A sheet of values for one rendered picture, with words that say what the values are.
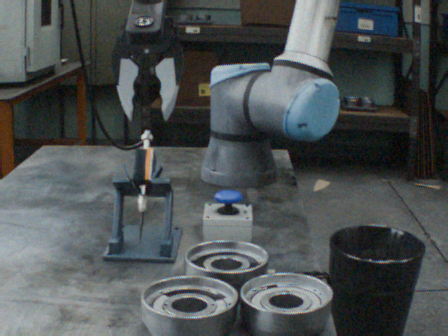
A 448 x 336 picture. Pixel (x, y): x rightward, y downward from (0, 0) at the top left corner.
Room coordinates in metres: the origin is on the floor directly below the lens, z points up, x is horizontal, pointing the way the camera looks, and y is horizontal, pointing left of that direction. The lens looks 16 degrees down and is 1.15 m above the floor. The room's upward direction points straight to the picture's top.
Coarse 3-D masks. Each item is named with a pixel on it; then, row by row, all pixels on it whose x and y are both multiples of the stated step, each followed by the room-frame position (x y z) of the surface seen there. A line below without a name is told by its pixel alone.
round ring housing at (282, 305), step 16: (288, 272) 0.67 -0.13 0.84; (256, 288) 0.66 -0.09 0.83; (272, 288) 0.67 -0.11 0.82; (304, 288) 0.65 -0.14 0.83; (320, 288) 0.64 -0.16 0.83; (240, 304) 0.62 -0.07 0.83; (272, 304) 0.64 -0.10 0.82; (288, 304) 0.64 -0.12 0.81; (304, 304) 0.61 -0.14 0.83; (320, 304) 0.62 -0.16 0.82; (256, 320) 0.59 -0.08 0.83; (272, 320) 0.58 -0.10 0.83; (288, 320) 0.57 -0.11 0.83; (304, 320) 0.57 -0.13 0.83; (320, 320) 0.58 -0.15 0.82
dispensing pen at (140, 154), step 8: (144, 136) 0.91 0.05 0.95; (152, 136) 0.92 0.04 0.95; (144, 144) 0.91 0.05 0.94; (136, 152) 0.88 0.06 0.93; (144, 152) 0.88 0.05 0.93; (136, 160) 0.88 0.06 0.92; (144, 160) 0.88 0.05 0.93; (136, 168) 0.87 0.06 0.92; (144, 168) 0.87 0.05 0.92; (136, 176) 0.86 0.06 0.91; (144, 176) 0.86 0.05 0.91; (136, 184) 0.88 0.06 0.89; (144, 184) 0.87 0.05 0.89; (144, 192) 0.86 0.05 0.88; (144, 200) 0.86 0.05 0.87; (144, 208) 0.85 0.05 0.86
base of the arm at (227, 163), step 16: (224, 144) 1.19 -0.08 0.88; (240, 144) 1.18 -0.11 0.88; (256, 144) 1.18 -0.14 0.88; (208, 160) 1.21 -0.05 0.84; (224, 160) 1.18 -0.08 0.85; (240, 160) 1.17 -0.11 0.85; (256, 160) 1.17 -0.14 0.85; (272, 160) 1.21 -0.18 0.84; (208, 176) 1.19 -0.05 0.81; (224, 176) 1.17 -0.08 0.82; (240, 176) 1.16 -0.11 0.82; (256, 176) 1.16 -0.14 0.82; (272, 176) 1.19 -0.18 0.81
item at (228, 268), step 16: (224, 240) 0.78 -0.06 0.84; (192, 256) 0.76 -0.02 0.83; (224, 256) 0.76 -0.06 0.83; (256, 256) 0.76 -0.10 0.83; (192, 272) 0.70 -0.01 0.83; (208, 272) 0.69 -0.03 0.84; (224, 272) 0.68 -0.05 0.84; (240, 272) 0.68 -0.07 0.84; (256, 272) 0.69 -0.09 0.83; (240, 288) 0.68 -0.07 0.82
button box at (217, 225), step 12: (216, 204) 0.92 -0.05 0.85; (204, 216) 0.87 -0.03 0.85; (216, 216) 0.87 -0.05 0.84; (228, 216) 0.87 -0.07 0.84; (240, 216) 0.87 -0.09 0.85; (204, 228) 0.86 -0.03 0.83; (216, 228) 0.86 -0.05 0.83; (228, 228) 0.85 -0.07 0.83; (240, 228) 0.85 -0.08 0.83; (204, 240) 0.86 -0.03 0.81; (240, 240) 0.85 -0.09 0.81
